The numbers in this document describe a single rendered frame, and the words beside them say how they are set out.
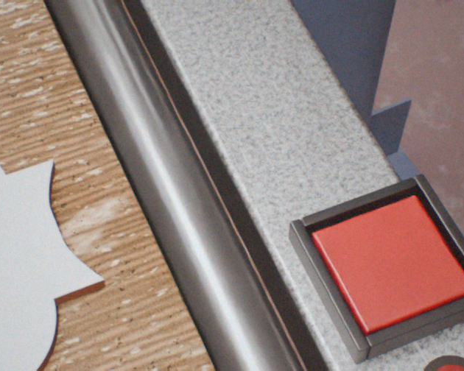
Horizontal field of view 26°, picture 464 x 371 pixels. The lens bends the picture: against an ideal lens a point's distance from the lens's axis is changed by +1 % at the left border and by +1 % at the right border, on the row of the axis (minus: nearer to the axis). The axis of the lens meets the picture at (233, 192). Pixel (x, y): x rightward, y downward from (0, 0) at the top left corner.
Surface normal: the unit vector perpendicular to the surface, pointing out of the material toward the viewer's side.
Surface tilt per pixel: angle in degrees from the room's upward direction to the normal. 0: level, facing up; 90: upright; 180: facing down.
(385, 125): 90
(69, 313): 0
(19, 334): 0
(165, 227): 41
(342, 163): 0
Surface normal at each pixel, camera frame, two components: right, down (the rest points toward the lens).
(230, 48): 0.01, -0.54
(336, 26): 0.07, 0.84
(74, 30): -0.69, -0.10
